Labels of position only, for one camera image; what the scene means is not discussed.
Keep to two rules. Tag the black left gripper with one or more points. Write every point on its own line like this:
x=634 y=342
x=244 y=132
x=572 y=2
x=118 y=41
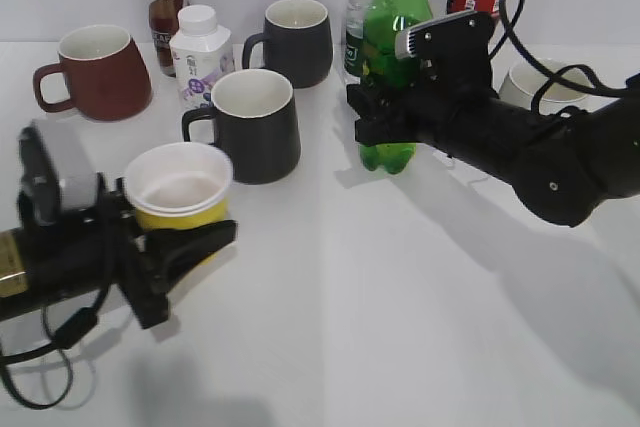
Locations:
x=105 y=245

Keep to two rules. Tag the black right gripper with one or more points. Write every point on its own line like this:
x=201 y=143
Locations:
x=452 y=107

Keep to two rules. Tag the yellow paper cup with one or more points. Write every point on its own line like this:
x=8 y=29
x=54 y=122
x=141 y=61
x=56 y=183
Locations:
x=180 y=186

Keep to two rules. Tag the green plastic soda bottle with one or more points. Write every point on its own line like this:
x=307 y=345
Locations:
x=383 y=20

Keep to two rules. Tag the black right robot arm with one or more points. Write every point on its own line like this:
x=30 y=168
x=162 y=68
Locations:
x=560 y=166

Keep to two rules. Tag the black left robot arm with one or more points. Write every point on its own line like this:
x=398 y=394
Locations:
x=35 y=254

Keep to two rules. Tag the black mug rear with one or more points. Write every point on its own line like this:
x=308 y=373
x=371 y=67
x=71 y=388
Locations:
x=296 y=42

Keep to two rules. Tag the black mug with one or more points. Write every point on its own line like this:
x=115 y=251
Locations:
x=254 y=121
x=296 y=42

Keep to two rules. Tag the black mug front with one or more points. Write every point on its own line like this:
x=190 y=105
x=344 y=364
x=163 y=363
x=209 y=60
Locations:
x=254 y=121

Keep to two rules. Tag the white ceramic mug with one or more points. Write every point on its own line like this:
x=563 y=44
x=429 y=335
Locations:
x=523 y=81

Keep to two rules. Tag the clear water bottle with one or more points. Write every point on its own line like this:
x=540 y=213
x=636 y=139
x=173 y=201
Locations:
x=355 y=14

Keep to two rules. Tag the dark red ceramic mug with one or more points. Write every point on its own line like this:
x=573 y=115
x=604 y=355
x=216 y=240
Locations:
x=104 y=73

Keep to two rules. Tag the small white milk bottle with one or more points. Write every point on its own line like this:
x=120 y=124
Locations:
x=202 y=53

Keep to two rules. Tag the brown tea bottle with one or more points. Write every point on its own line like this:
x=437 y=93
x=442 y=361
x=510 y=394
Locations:
x=163 y=24

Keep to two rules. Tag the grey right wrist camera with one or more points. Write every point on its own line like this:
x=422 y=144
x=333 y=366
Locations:
x=461 y=37

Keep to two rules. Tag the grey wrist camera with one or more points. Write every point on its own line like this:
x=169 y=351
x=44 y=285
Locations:
x=58 y=177
x=461 y=37

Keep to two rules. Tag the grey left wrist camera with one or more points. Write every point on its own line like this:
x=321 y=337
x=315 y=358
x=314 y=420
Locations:
x=58 y=177

